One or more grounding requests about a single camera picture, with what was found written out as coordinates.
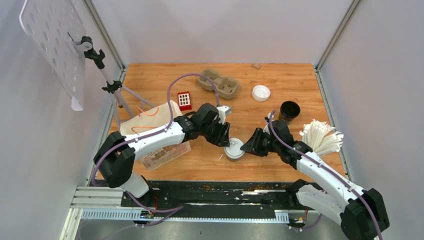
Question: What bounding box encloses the wrapped white straws bundle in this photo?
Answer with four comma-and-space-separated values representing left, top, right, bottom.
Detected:
299, 119, 344, 157

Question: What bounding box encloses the cardboard cup carrier tray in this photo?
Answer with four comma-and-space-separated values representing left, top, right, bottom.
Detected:
201, 68, 239, 100

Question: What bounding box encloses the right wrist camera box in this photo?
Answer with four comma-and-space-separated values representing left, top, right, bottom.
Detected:
263, 113, 274, 134

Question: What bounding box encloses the red toy block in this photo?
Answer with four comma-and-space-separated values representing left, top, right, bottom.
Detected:
177, 91, 192, 111

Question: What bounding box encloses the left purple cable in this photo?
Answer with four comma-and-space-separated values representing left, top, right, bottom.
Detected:
91, 73, 221, 188

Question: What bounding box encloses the white plastic cup lid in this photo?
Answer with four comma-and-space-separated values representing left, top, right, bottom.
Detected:
223, 137, 245, 156

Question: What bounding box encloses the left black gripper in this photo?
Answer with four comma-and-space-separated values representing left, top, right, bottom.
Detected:
201, 118, 232, 149

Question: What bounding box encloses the dark brown plastic cup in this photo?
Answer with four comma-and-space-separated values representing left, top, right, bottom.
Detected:
226, 155, 243, 162

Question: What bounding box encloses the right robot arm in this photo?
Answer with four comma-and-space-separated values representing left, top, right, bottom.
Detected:
240, 120, 390, 240

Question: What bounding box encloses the stack of white lids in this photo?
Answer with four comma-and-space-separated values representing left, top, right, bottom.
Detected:
251, 84, 271, 102

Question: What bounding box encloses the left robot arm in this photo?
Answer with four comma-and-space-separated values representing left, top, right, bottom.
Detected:
93, 103, 232, 207

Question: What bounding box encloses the tripod stand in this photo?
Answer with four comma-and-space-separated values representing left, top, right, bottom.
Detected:
69, 36, 156, 131

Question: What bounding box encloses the white paper bakery bag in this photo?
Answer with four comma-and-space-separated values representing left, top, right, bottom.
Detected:
120, 100, 191, 171

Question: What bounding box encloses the perforated white panel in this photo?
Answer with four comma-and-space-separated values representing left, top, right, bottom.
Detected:
19, 0, 86, 111

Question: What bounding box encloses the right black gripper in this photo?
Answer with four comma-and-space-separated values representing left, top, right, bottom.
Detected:
240, 128, 280, 158

